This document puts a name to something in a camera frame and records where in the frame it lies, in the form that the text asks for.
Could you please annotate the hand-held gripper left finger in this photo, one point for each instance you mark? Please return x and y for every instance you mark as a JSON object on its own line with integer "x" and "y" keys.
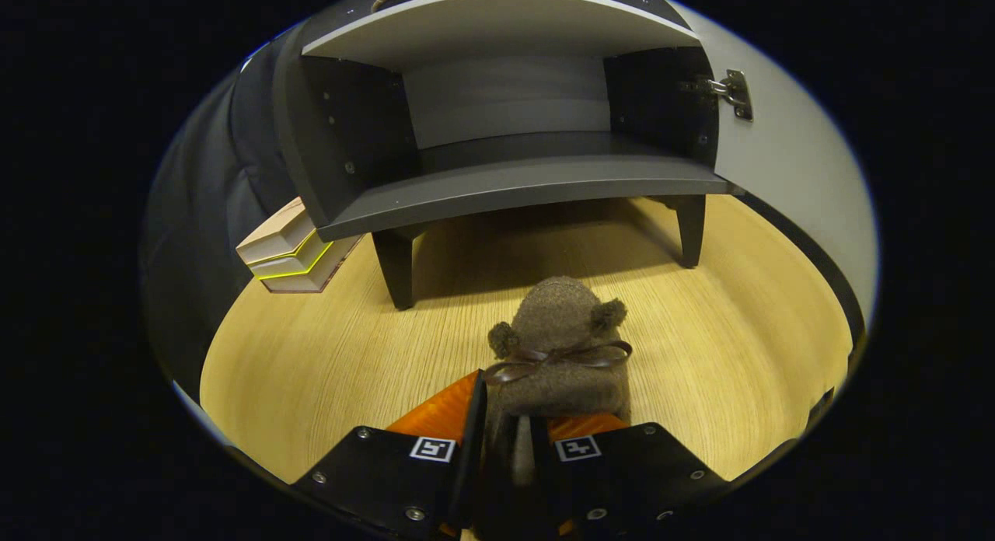
{"x": 470, "y": 448}

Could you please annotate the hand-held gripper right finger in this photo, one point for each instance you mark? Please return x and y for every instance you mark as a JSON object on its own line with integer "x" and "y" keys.
{"x": 542, "y": 463}

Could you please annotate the dark grey shoe cabinet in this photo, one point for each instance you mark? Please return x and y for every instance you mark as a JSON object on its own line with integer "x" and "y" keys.
{"x": 505, "y": 187}

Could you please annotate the beige shoe cabinet door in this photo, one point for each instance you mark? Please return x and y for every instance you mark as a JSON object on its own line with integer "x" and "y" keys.
{"x": 793, "y": 160}

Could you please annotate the metal door hinge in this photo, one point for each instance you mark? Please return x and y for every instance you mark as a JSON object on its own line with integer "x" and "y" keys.
{"x": 734, "y": 90}

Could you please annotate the yellow edged book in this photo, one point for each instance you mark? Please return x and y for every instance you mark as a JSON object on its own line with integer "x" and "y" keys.
{"x": 291, "y": 265}

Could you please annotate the black backdrop cloth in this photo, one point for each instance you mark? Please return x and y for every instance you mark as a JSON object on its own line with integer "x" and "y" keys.
{"x": 202, "y": 214}

